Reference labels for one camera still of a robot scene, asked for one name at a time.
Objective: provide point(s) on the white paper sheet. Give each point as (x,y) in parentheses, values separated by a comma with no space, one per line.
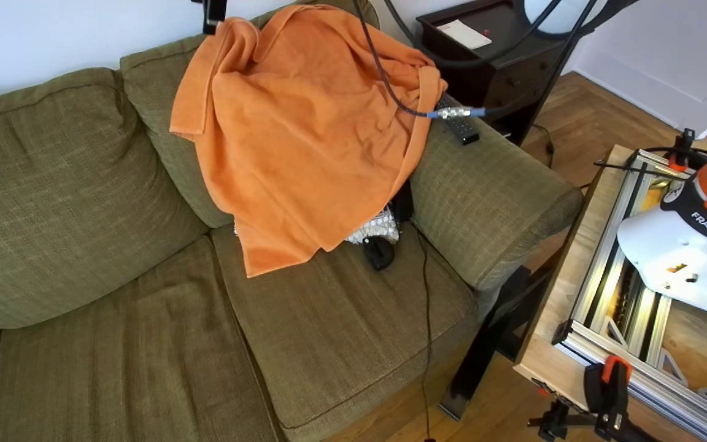
(463,34)

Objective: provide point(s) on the wooden stand with aluminium rails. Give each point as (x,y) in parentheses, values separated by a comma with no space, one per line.
(581,271)

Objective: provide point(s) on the olive sofa back cushion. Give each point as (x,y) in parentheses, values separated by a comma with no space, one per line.
(60,196)
(144,98)

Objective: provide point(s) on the white door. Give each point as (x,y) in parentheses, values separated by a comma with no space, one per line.
(673,56)

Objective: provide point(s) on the orange black clamp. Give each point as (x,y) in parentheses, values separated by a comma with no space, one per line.
(607,394)
(682,149)

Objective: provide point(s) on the olive green fabric sofa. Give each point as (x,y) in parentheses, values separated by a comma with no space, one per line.
(490,196)

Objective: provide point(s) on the black stand leg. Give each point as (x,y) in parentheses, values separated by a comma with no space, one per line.
(484,351)

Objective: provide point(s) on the orange towel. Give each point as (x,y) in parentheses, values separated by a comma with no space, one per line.
(305,149)

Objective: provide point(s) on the black remote control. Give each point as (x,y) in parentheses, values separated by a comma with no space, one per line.
(466,131)

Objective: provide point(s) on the small black device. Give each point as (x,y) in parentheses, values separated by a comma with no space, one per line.
(378,255)

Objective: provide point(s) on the olive sofa seat cushion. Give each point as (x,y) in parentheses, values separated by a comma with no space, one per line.
(122,377)
(330,335)

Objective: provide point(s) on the dark brown nightstand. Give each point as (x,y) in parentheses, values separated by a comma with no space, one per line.
(526,118)

